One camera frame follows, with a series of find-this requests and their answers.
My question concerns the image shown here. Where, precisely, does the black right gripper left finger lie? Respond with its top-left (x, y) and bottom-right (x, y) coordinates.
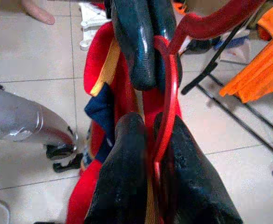
top-left (84, 113), bottom-right (151, 224)

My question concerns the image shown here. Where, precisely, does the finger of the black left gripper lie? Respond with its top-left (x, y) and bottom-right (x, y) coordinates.
top-left (110, 0), bottom-right (157, 91)
top-left (148, 0), bottom-right (183, 91)

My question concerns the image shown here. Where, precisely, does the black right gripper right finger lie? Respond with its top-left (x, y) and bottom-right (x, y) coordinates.
top-left (154, 113), bottom-right (244, 224)

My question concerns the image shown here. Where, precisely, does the red navy yellow polo shirt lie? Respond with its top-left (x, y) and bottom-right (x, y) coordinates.
top-left (65, 21), bottom-right (185, 224)

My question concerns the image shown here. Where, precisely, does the red plastic hanger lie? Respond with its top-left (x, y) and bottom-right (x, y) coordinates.
top-left (149, 0), bottom-right (269, 224)

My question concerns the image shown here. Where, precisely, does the person bare foot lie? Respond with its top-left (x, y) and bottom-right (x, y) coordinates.
top-left (21, 0), bottom-right (56, 25)

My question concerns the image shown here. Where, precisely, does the orange polo shirt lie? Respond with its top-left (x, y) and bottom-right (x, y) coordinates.
top-left (219, 13), bottom-right (273, 104)

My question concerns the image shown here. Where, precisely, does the silver right robot leg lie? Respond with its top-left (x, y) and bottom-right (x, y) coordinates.
top-left (0, 83), bottom-right (83, 173)

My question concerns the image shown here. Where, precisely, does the black clothes rack frame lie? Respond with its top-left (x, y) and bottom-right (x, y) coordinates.
top-left (181, 14), bottom-right (273, 178)

